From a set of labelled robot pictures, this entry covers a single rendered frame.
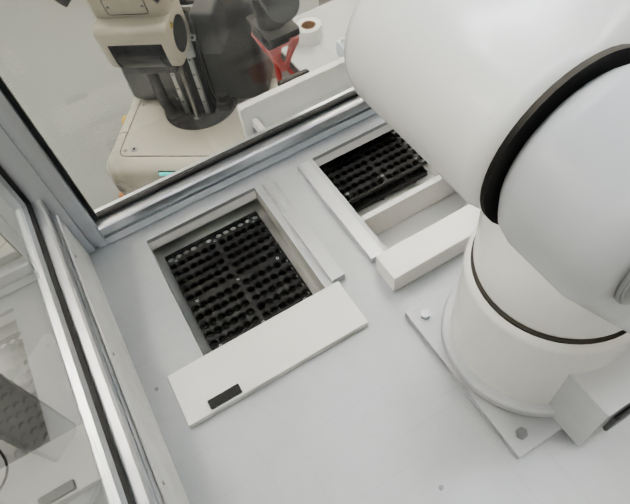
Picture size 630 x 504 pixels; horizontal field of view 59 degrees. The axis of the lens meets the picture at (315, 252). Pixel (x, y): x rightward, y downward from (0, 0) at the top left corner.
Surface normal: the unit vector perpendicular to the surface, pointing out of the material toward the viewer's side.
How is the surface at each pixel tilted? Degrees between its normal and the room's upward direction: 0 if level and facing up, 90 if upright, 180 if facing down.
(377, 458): 0
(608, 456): 0
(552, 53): 20
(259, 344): 0
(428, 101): 68
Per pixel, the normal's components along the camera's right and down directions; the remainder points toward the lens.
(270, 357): -0.11, -0.56
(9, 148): 0.50, 0.68
